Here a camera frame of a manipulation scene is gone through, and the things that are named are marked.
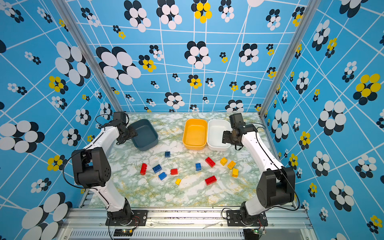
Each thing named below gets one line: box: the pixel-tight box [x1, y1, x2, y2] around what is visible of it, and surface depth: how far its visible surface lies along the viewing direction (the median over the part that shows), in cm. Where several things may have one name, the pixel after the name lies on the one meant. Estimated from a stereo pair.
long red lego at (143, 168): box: [140, 163, 148, 175], surface depth 91 cm
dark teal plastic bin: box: [129, 119, 159, 151], surface depth 106 cm
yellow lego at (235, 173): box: [232, 168, 239, 178], surface depth 88 cm
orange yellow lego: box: [227, 160, 236, 170], surface depth 93 cm
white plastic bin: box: [207, 119, 232, 152], surface depth 110 cm
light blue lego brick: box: [158, 172, 167, 181], surface depth 90 cm
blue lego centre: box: [195, 163, 202, 171], surface depth 91 cm
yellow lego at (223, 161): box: [219, 157, 228, 166], surface depth 93 cm
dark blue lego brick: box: [152, 164, 162, 174], surface depth 91 cm
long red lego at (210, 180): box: [205, 175, 217, 186], surface depth 86 cm
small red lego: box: [170, 168, 178, 175], surface depth 91 cm
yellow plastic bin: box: [182, 118, 208, 150], surface depth 107 cm
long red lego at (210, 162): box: [205, 157, 216, 168], surface depth 93 cm
